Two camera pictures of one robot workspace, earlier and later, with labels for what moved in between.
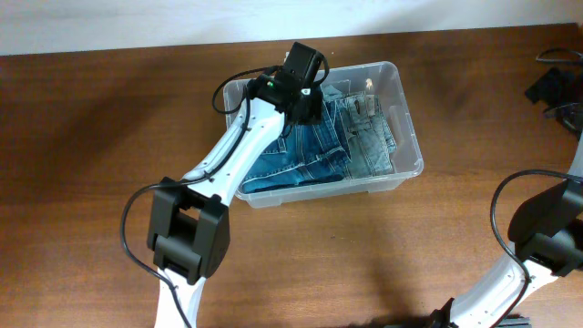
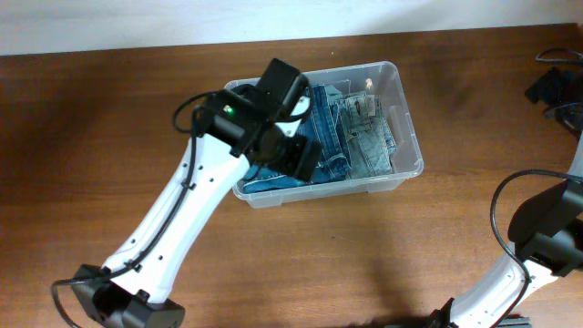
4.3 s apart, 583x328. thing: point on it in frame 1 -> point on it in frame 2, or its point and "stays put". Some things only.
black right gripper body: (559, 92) stays put
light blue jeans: (368, 137) stays put
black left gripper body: (315, 110) -> (293, 155)
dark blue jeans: (303, 154) stays put
